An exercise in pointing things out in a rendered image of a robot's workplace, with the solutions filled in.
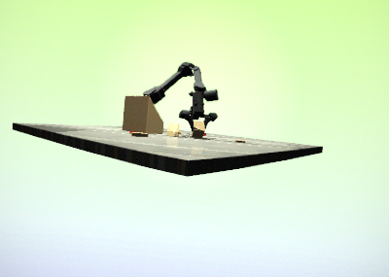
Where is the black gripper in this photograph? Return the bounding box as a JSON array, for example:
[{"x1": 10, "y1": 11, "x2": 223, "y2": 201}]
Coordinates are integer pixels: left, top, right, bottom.
[{"x1": 179, "y1": 100, "x2": 218, "y2": 131}]

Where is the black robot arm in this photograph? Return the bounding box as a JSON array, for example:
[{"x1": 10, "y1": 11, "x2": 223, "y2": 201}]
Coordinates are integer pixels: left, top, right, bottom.
[{"x1": 143, "y1": 62, "x2": 219, "y2": 105}]

